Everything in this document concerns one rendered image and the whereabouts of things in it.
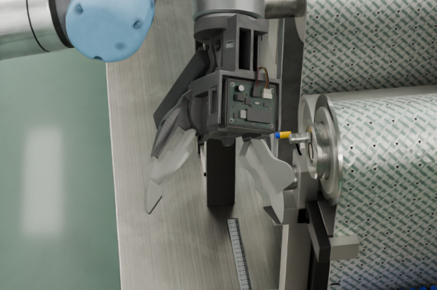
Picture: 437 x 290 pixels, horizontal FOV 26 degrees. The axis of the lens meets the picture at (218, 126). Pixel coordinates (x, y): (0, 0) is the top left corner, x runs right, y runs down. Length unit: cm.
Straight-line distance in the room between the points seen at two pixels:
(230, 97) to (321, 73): 51
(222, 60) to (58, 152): 227
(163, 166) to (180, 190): 78
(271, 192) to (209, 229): 66
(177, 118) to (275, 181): 12
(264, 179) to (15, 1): 31
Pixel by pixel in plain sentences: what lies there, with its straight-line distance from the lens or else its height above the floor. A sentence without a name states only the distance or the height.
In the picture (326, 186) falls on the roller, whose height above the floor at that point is 121.
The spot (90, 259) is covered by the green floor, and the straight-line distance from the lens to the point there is 283.
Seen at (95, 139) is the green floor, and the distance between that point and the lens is 323.
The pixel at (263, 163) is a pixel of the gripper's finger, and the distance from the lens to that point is 98.
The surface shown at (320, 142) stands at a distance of 122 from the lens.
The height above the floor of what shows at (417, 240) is 113.
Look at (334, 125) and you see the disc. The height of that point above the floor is 132.
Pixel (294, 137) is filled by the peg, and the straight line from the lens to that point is 123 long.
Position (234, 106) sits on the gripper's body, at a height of 151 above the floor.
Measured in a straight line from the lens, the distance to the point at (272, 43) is 202.
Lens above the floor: 207
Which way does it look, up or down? 39 degrees down
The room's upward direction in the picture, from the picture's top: straight up
